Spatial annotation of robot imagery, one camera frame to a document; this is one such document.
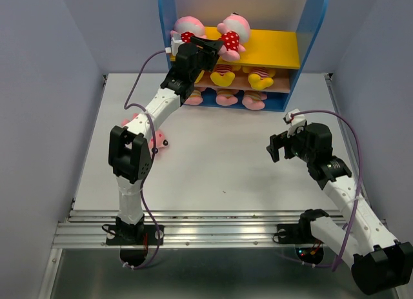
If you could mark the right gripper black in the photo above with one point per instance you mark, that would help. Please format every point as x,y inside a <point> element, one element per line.
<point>277,141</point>

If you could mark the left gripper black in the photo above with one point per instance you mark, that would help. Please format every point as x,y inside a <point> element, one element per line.
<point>210,50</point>

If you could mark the yellow bear plush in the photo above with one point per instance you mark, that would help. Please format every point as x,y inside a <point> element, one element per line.
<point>260,77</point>
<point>224,75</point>

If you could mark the pink pig plush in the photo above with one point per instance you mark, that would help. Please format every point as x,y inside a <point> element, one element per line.
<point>235,32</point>
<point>188,26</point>

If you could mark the pink plush striped body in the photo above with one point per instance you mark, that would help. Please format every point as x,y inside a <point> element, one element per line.
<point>226,97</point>

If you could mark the pink frog plush striped shirt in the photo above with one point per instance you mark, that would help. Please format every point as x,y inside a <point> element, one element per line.
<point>195,98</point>

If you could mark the pink pig plush dotted dress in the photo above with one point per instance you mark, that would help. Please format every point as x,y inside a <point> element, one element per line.
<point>161,140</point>

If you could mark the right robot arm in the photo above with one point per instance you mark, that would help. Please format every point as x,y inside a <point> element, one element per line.
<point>376,258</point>

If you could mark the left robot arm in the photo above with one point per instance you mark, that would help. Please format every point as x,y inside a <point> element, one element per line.
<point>131,147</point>

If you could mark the blue wooden toy shelf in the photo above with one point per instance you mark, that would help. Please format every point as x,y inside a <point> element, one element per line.
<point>306,32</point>

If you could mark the brown lower shelf board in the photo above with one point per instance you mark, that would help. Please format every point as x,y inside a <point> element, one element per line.
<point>280,84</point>

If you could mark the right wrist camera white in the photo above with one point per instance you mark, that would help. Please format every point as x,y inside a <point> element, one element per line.
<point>296,122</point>

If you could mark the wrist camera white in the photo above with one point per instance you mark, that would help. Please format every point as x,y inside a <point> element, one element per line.
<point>296,122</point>
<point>175,43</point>

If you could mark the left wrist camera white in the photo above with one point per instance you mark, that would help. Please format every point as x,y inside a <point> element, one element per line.
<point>175,43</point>

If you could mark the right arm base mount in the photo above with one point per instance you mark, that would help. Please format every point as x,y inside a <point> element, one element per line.
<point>307,248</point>

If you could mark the aluminium rail frame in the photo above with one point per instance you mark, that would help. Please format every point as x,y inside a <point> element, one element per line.
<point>219,197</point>

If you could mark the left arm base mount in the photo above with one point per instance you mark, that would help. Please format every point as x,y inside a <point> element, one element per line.
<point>137,249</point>

